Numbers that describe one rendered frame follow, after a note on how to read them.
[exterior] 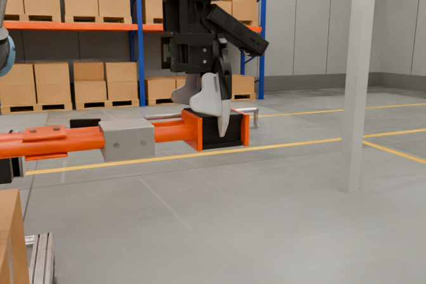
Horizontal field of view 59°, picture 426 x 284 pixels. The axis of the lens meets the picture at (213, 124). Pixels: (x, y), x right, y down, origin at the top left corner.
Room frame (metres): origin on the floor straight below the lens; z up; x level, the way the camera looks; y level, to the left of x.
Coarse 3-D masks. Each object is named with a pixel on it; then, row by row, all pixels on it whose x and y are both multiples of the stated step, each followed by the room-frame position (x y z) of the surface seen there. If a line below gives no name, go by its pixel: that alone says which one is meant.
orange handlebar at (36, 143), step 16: (32, 128) 0.50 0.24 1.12; (48, 128) 0.50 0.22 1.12; (64, 128) 0.50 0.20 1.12; (80, 128) 0.51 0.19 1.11; (96, 128) 0.52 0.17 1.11; (160, 128) 0.52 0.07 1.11; (176, 128) 0.52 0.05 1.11; (192, 128) 0.53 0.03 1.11; (0, 144) 0.44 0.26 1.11; (16, 144) 0.44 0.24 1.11; (32, 144) 0.45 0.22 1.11; (48, 144) 0.45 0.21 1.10; (64, 144) 0.46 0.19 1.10; (80, 144) 0.47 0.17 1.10; (96, 144) 0.48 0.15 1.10
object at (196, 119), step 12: (192, 120) 0.54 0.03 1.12; (204, 120) 0.53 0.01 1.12; (216, 120) 0.54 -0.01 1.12; (240, 120) 0.56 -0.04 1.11; (204, 132) 0.54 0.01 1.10; (216, 132) 0.54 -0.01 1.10; (228, 132) 0.55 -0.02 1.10; (240, 132) 0.56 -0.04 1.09; (192, 144) 0.54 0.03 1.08; (204, 144) 0.53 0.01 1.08; (216, 144) 0.54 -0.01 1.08; (228, 144) 0.54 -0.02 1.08; (240, 144) 0.55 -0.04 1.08
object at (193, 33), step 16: (176, 0) 0.55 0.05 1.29; (192, 0) 0.55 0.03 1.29; (208, 0) 0.56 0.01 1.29; (176, 16) 0.55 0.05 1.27; (192, 16) 0.55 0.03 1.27; (176, 32) 0.55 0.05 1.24; (192, 32) 0.55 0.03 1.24; (208, 32) 0.56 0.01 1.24; (160, 48) 0.58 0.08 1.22; (176, 48) 0.52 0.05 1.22; (192, 48) 0.53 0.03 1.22; (208, 48) 0.54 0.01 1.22; (224, 48) 0.55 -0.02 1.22; (176, 64) 0.52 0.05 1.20; (192, 64) 0.53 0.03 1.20; (208, 64) 0.54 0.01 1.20
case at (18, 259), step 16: (0, 192) 0.62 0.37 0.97; (16, 192) 0.62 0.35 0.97; (0, 208) 0.55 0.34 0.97; (16, 208) 0.58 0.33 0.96; (0, 224) 0.50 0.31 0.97; (16, 224) 0.56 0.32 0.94; (0, 240) 0.46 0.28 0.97; (16, 240) 0.54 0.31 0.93; (0, 256) 0.42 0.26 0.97; (16, 256) 0.52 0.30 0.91; (0, 272) 0.39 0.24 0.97; (16, 272) 0.50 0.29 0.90
